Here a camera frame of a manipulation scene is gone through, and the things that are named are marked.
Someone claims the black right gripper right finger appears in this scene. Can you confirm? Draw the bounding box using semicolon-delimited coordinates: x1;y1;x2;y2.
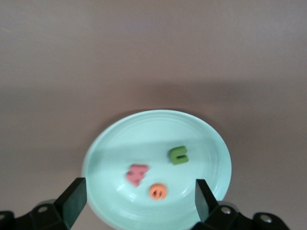
195;179;290;230

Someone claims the brown table cover sheet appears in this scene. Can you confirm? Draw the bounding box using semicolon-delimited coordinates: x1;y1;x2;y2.
0;0;307;230

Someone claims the orange foam letter e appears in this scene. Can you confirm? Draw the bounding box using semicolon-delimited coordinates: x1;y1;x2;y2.
149;183;166;200

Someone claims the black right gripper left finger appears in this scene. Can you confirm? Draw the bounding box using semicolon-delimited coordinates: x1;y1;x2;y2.
0;177;87;230

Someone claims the green foam letter u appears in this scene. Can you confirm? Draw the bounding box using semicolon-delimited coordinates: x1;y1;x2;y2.
167;146;189;166

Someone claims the pink foam letter w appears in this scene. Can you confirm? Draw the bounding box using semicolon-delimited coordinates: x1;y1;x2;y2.
125;163;150;188

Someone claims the light green plate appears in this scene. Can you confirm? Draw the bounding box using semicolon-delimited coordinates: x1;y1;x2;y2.
81;109;233;230

